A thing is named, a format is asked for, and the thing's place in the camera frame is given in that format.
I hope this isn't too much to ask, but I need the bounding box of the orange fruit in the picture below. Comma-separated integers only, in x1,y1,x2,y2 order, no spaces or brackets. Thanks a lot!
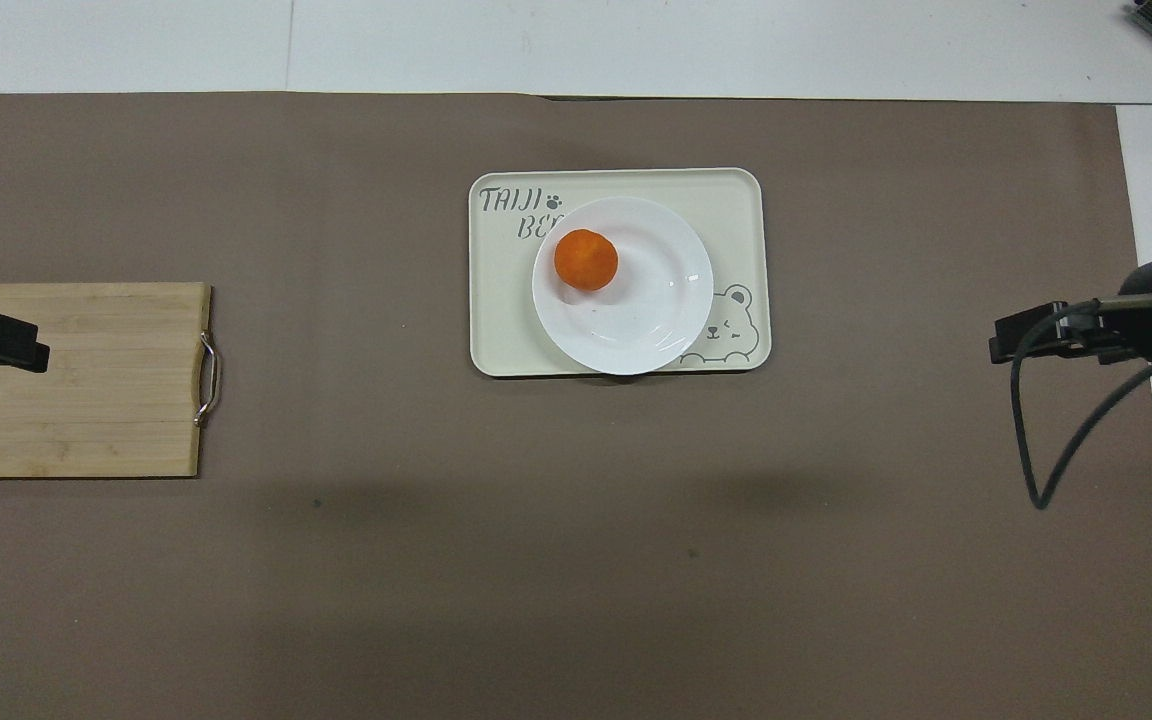
553,228,620,293

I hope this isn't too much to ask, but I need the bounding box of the black cable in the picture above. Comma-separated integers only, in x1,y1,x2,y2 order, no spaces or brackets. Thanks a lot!
1010,296,1152,512

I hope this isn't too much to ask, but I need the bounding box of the wooden cutting board metal handle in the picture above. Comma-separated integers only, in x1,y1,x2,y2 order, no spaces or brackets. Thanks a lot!
0,282,223,480

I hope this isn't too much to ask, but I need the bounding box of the cream tray with bear print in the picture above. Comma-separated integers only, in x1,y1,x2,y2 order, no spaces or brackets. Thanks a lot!
468,167,773,379

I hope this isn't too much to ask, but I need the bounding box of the white round plate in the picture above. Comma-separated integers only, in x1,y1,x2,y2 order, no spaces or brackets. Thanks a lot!
532,196,715,377

